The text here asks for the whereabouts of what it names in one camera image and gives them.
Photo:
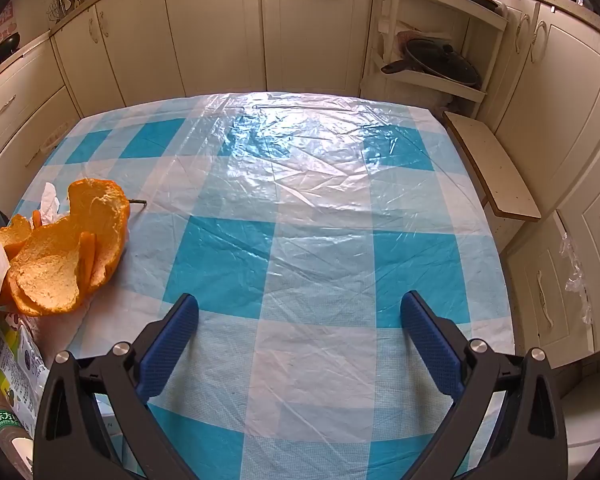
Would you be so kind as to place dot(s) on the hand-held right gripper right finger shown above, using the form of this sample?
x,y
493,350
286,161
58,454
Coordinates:
x,y
430,347

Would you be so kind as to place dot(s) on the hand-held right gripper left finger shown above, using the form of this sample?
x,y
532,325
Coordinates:
x,y
170,350

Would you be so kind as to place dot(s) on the clear plastic bottle green cap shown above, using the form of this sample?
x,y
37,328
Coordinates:
x,y
5,425

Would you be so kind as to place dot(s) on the white paper tissue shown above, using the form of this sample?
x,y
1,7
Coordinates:
x,y
50,205

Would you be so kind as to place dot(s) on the cream drawer cabinet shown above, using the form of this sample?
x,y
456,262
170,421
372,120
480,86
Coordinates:
x,y
535,270

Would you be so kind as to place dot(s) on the flat orange peel piece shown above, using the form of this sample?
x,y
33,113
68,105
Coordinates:
x,y
45,280

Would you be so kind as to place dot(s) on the small dark stem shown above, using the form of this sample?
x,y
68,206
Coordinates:
x,y
139,203

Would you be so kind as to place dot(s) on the printed drink carton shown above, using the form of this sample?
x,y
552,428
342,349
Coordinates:
x,y
20,375

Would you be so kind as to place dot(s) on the large curled orange peel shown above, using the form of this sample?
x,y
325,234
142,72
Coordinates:
x,y
105,210

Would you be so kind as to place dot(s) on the blue white checked plastic tablecloth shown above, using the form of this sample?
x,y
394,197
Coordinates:
x,y
305,210

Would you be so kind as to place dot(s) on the small wooden stool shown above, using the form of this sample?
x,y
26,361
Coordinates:
x,y
490,165

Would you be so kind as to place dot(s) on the small orange peel piece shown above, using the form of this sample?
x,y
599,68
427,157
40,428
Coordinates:
x,y
5,240

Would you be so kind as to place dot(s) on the black pan with glass lid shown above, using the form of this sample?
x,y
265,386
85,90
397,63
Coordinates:
x,y
435,57

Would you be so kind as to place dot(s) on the cream two-door cabinet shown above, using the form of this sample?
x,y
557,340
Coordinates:
x,y
565,85

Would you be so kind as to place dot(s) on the long cream cabinet run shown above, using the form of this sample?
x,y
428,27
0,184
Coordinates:
x,y
210,35

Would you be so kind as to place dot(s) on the black frying pan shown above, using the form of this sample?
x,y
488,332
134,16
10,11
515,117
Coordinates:
x,y
2,50

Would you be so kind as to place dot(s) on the white corner shelf rack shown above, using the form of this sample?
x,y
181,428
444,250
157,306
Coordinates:
x,y
445,0

